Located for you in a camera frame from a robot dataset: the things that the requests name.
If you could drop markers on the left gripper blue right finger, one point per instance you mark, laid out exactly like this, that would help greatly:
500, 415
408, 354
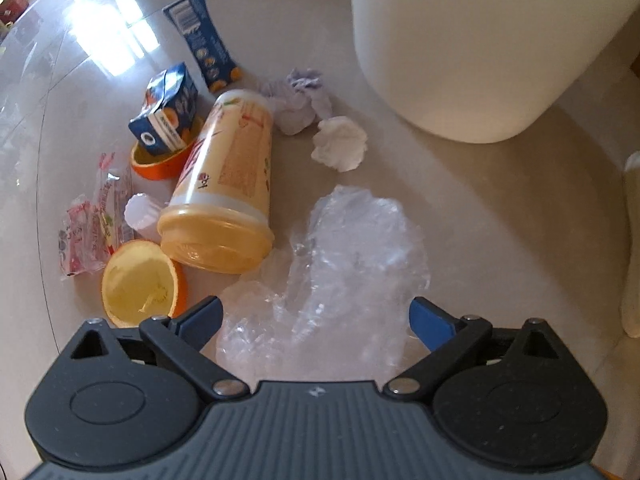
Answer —
455, 344

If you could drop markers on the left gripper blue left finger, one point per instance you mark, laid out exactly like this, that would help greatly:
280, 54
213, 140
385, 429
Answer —
177, 344

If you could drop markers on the orange peel half front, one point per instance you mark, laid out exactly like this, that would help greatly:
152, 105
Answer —
140, 281

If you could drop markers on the orange peel half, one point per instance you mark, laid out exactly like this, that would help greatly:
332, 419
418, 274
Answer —
140, 281
166, 166

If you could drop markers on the clear plastic bag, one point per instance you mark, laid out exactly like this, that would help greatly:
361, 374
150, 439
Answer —
334, 304

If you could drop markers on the yellow plastic jar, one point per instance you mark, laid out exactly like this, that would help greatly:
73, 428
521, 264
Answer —
218, 216

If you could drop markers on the pink candy wrapper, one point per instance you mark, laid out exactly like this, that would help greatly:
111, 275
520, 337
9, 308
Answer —
93, 228

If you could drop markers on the orange peel half back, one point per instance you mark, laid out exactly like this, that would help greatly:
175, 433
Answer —
166, 166

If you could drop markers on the white tissue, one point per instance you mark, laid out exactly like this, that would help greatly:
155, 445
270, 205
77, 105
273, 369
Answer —
339, 144

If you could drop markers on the blue juice carton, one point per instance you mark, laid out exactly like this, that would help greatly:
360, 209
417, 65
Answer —
167, 112

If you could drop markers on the lavender tissue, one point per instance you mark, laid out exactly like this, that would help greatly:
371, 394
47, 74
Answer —
298, 101

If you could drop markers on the white plastic trash bin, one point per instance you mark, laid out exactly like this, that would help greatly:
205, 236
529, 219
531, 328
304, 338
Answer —
479, 71

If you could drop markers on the blue snack wrapper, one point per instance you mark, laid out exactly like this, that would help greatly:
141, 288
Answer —
193, 22

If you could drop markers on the small white yogurt bottle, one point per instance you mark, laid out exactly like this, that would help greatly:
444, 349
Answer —
142, 213

